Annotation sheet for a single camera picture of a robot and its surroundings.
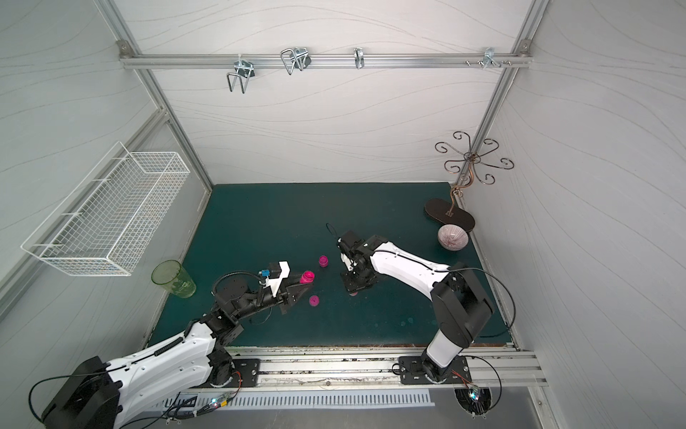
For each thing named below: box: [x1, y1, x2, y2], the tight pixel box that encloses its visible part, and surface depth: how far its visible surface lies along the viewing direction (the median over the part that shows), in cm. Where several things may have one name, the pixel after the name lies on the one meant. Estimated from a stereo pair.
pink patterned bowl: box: [437, 223, 469, 252], surface depth 103 cm
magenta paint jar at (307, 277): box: [300, 269, 316, 285], surface depth 72 cm
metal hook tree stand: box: [434, 130, 515, 217], surface depth 88 cm
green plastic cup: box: [150, 259, 197, 299], surface depth 85 cm
